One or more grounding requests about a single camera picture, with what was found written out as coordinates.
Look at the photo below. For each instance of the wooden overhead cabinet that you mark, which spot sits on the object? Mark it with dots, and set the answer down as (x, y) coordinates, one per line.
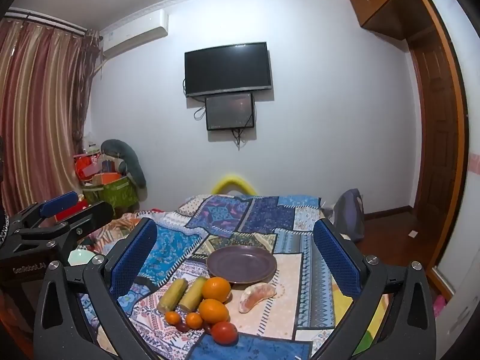
(382, 3)

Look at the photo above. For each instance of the green patterned bag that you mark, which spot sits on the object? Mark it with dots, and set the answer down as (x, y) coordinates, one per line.
(116, 193)

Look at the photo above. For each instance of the white air conditioner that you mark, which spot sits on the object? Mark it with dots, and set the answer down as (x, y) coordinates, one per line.
(135, 32)

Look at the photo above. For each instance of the red box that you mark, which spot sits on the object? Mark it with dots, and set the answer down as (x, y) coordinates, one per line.
(84, 167)

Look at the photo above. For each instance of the brown sheer curtain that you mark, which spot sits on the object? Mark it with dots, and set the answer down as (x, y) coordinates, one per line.
(88, 82)

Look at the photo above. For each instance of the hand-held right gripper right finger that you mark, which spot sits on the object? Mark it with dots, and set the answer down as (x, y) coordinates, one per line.
(337, 258)

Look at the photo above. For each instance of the purple ceramic plate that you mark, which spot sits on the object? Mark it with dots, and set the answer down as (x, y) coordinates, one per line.
(240, 264)

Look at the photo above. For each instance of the striped red gold curtain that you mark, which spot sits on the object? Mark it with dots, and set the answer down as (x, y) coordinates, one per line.
(33, 120)

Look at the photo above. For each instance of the small black wall monitor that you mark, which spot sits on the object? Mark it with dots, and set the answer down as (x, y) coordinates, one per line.
(229, 111)

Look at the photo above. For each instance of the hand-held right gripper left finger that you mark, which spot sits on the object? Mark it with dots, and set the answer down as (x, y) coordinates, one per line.
(135, 258)

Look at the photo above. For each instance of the small tangerine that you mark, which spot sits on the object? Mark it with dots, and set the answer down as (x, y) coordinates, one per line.
(194, 320)
(172, 318)

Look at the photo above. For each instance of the brown wooden door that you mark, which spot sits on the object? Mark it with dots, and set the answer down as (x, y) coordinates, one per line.
(435, 138)

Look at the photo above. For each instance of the curtain rod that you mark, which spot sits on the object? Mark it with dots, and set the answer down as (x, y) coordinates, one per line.
(48, 18)

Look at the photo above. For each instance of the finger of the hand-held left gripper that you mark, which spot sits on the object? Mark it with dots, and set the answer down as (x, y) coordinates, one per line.
(90, 213)
(60, 201)

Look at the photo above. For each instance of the yellow foam tube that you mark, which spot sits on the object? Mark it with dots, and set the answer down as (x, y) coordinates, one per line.
(232, 180)

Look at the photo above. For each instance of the grey backpack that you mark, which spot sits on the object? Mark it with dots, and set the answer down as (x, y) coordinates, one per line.
(348, 213)

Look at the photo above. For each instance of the black wall television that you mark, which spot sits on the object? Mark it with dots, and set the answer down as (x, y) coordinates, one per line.
(228, 68)

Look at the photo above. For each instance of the patchwork printed blanket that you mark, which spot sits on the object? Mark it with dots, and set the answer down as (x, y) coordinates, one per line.
(262, 225)

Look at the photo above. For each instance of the pink plastic item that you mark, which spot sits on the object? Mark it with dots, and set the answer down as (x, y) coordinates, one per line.
(439, 305)

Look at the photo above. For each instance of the grey plush toy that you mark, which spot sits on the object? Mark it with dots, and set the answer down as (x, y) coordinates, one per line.
(129, 157)

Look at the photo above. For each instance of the large orange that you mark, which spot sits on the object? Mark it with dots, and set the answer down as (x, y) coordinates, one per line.
(216, 288)
(213, 310)

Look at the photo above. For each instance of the dark red jujube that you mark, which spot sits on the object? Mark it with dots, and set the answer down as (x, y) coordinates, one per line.
(182, 327)
(207, 328)

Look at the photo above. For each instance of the orange box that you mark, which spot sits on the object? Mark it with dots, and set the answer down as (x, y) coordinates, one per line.
(107, 178)

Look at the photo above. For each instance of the red tomato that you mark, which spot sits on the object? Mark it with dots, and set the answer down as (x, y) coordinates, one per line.
(224, 333)

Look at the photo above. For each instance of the mint green bowl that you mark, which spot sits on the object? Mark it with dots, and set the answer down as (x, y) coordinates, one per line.
(80, 258)

